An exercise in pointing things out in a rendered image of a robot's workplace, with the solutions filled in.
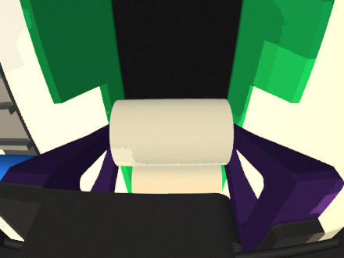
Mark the blue plastic bar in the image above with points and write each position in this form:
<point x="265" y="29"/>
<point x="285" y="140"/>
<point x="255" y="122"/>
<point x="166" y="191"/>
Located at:
<point x="6" y="161"/>

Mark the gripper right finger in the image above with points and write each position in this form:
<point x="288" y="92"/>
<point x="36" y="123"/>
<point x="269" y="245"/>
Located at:
<point x="295" y="186"/>

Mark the beige cylinder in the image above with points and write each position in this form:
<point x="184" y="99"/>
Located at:
<point x="189" y="179"/>
<point x="171" y="132"/>

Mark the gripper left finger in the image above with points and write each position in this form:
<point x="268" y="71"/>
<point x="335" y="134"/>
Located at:
<point x="63" y="167"/>

